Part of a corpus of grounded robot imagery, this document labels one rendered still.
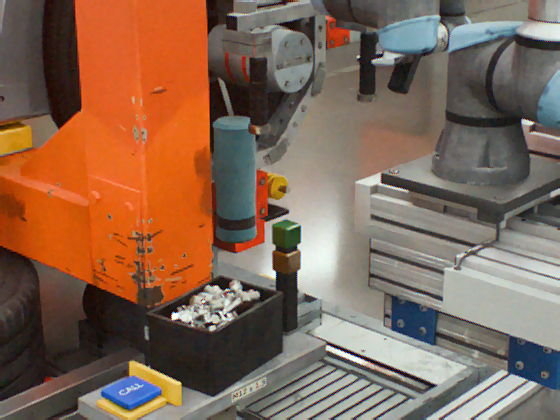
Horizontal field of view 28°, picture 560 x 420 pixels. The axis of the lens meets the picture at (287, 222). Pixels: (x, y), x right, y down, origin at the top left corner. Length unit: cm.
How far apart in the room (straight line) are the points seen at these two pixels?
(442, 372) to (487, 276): 115
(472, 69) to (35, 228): 94
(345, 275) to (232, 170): 120
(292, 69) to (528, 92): 87
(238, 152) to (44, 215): 43
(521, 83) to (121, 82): 67
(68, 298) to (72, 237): 126
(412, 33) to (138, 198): 69
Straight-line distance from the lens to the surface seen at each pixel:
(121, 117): 194
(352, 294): 335
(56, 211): 216
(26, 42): 238
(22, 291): 218
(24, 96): 240
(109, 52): 193
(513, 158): 174
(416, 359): 282
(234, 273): 292
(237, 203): 238
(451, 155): 174
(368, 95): 248
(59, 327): 321
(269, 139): 264
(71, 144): 211
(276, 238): 201
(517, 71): 163
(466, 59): 171
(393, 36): 144
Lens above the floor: 136
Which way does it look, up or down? 20 degrees down
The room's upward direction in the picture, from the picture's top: straight up
